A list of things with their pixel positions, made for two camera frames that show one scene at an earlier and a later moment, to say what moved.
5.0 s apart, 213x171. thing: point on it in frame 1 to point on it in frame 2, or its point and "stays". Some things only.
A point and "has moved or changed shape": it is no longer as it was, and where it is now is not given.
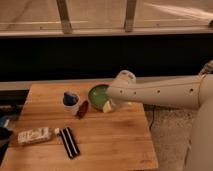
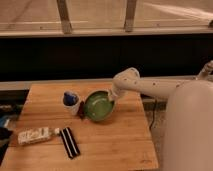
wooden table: (118, 139) stays
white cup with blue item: (71, 102) stays
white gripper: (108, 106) to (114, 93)
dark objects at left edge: (5, 135) stays
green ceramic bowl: (97, 96) has moved or changed shape
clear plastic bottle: (36, 135) stays
